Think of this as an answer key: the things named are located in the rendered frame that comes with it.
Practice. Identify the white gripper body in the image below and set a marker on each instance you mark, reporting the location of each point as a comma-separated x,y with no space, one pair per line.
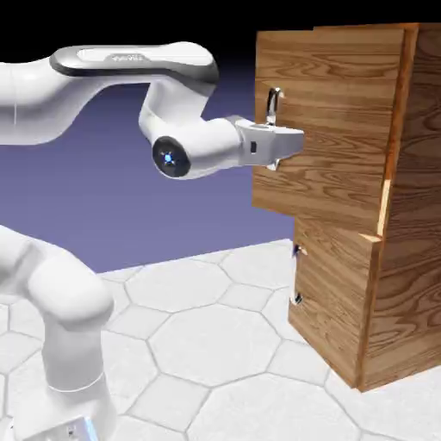
280,143

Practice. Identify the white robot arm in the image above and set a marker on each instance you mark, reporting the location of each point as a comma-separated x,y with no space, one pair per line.
179,144

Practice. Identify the large wooden cabinet door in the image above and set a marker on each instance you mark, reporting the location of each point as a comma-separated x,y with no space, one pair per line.
337,86

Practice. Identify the small wooden cabinet door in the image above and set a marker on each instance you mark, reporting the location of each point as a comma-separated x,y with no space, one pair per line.
330,303

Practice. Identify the wooden cabinet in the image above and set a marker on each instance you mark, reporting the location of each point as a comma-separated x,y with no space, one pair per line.
410,275

